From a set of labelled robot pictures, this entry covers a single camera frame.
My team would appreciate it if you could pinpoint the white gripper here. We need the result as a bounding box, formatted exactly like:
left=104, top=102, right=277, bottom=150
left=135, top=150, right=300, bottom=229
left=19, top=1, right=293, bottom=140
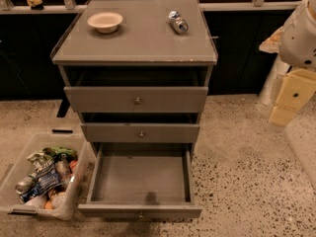
left=269, top=68, right=316, bottom=126

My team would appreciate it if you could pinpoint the grey bottom drawer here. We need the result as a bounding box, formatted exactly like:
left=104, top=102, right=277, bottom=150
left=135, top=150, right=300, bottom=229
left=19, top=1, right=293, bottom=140
left=78, top=143, right=201, bottom=219

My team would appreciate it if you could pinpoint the grey drawer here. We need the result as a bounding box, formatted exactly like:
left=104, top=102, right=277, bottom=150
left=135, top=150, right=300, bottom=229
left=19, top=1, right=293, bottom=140
left=78, top=143, right=201, bottom=219
left=64, top=86, right=207, bottom=113
left=81, top=123, right=199, bottom=143

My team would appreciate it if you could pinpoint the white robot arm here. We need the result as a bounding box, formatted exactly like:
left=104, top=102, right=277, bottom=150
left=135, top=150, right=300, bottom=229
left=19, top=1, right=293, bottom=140
left=269, top=0, right=316, bottom=126

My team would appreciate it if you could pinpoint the grey drawer cabinet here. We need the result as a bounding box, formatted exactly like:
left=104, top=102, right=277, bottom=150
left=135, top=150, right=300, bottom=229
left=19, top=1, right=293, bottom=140
left=49, top=0, right=219, bottom=156

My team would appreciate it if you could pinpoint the grey middle drawer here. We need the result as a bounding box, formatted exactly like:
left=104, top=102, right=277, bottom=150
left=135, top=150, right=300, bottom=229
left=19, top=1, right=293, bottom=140
left=81, top=123, right=199, bottom=143

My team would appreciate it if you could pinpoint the grey top drawer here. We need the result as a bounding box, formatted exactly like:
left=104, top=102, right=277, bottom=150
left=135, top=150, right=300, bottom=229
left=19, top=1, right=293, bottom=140
left=64, top=86, right=207, bottom=113

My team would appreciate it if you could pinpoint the white diagonal pipe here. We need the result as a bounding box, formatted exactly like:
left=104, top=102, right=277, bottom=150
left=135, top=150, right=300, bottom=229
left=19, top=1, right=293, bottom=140
left=259, top=56, right=289, bottom=106

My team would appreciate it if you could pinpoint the crushed silver soda can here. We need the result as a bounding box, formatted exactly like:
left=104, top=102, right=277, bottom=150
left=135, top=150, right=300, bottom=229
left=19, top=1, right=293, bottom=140
left=168, top=10, right=189, bottom=35

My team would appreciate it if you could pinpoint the beige bowl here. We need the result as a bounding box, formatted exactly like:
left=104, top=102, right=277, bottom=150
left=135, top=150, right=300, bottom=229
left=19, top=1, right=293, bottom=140
left=87, top=12, right=123, bottom=34

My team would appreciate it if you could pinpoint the green snack bag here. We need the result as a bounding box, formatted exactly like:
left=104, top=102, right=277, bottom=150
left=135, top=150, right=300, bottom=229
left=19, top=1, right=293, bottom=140
left=42, top=147, right=78, bottom=162

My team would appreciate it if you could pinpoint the blue white snack bag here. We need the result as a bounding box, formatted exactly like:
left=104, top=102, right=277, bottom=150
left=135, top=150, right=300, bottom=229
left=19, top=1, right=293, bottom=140
left=28, top=152, right=60, bottom=196

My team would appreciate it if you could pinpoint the clear plastic bin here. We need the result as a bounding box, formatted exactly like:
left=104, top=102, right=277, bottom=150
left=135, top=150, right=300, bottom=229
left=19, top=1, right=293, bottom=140
left=0, top=133, right=89, bottom=220

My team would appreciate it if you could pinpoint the orange fruit in bin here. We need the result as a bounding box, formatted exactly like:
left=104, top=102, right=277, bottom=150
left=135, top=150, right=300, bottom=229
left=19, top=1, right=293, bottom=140
left=44, top=200, right=53, bottom=209

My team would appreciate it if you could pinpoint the small yellow toy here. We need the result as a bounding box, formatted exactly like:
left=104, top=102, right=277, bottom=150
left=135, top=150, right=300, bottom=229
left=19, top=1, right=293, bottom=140
left=27, top=0, right=43, bottom=10

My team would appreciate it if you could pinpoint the silver can in bin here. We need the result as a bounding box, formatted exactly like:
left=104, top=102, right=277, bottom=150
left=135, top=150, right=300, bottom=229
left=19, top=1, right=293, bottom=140
left=15, top=173, right=37, bottom=195

